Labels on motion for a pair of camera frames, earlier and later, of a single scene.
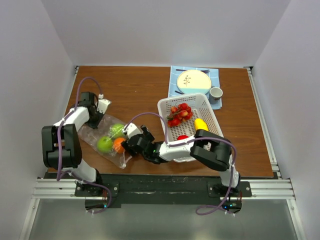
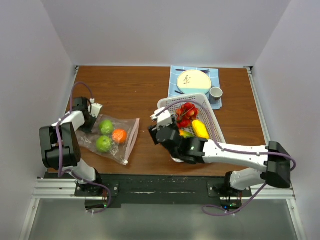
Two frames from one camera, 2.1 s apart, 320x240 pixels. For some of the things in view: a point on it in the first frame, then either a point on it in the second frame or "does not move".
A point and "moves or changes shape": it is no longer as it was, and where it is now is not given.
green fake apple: (104, 144) does not move
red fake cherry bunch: (183, 112) moves or changes shape
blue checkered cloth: (175, 71) does not move
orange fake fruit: (117, 143) to (119, 136)
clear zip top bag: (106, 138) moves or changes shape
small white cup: (215, 93) does not move
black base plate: (103, 192) does not move
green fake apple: (116, 130) to (106, 127)
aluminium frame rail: (51, 188) does not move
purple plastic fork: (205, 71) does not move
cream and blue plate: (194, 82) does not move
